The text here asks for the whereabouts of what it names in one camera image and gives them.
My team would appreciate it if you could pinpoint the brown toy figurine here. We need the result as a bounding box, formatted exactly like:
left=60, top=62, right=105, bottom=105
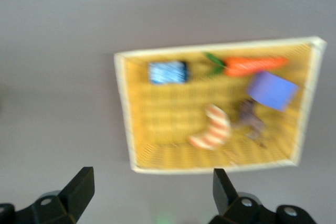
left=230, top=99, right=268, bottom=148

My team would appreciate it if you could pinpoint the striped toy croissant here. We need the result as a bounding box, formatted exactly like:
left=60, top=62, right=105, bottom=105
left=188, top=103, right=232, bottom=151

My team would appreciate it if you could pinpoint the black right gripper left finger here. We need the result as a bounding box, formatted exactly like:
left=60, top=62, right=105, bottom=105
left=0, top=166, right=96, bottom=224

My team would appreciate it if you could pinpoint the yellow wicker basket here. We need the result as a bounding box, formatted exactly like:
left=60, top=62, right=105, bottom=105
left=113, top=35, right=328, bottom=175

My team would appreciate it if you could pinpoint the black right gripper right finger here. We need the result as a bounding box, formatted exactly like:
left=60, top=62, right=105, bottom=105
left=209, top=168, right=319, bottom=224

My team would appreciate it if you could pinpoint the orange toy carrot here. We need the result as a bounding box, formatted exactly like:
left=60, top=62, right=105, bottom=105
left=202, top=51, right=289, bottom=78

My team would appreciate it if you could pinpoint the purple foam block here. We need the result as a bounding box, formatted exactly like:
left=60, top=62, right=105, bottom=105
left=245, top=70, right=300, bottom=112

